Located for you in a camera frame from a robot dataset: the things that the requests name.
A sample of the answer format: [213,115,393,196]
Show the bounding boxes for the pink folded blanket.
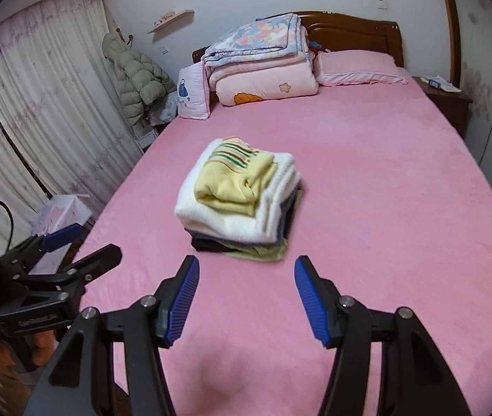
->
[201,53,318,106]

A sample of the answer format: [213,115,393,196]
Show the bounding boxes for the wooden wall shelf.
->
[148,9,195,34]

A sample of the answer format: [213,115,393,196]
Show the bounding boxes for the grey folded garment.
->
[184,185,303,252]

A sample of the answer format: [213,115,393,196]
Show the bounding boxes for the white cartoon cushion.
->
[177,62,211,120]

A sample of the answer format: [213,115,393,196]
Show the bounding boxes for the items on nightstand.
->
[421,75,461,94]

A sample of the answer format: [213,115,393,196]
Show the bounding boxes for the person left hand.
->
[32,331,58,366]

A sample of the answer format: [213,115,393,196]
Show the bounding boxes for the light green folded garment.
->
[224,188,304,262]

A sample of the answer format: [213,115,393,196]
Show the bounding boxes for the dark wooden headboard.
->
[191,10,405,69]

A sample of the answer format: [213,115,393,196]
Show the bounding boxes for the white fleece folded garment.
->
[174,137,301,244]

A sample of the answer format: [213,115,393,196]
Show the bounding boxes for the white storage box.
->
[31,193,92,274]

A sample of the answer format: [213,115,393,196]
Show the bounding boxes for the dark wooden nightstand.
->
[414,77,473,139]

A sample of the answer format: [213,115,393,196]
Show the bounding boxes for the black folded garment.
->
[190,236,234,253]

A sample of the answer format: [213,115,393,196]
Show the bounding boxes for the pink pillow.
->
[313,50,407,86]

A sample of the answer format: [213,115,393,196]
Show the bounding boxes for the yellow knit child cardigan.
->
[193,137,278,217]

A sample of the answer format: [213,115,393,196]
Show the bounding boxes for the green puffer jacket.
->
[102,33,176,127]

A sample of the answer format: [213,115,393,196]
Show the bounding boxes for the floral folded quilt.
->
[202,13,308,70]

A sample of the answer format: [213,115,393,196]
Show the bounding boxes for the white patterned curtain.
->
[0,0,141,247]

